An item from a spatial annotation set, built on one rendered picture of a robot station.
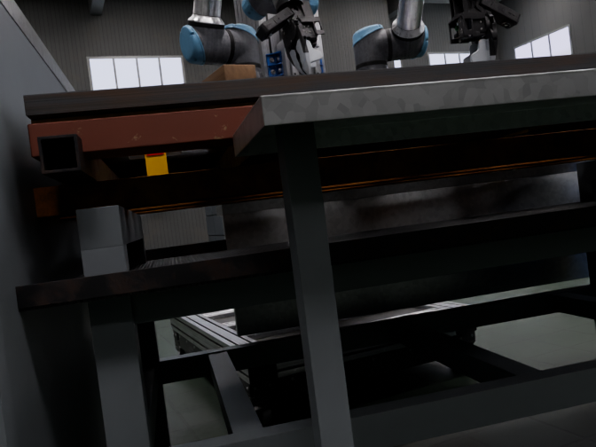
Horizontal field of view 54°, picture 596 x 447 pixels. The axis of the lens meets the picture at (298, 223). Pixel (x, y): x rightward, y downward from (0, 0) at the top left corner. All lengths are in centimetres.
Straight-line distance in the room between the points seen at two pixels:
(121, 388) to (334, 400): 34
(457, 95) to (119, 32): 1133
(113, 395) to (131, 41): 1109
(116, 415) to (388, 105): 60
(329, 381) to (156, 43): 1135
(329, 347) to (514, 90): 36
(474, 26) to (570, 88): 77
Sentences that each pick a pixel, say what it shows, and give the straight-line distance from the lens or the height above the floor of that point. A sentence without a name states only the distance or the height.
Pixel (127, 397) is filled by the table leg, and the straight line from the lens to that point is 94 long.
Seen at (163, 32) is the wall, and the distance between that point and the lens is 1203.
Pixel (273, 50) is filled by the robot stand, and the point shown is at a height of 123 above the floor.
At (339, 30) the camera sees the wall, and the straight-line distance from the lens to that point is 1261.
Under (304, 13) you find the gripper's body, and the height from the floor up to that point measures 113.
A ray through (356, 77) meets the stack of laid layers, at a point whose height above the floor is 83.
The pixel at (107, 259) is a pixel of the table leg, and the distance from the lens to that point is 91.
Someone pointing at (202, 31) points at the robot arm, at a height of 123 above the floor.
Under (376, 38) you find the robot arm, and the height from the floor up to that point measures 121.
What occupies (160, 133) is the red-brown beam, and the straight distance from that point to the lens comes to 91.
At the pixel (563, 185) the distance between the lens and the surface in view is 210.
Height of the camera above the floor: 63
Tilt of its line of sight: 1 degrees down
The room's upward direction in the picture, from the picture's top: 7 degrees counter-clockwise
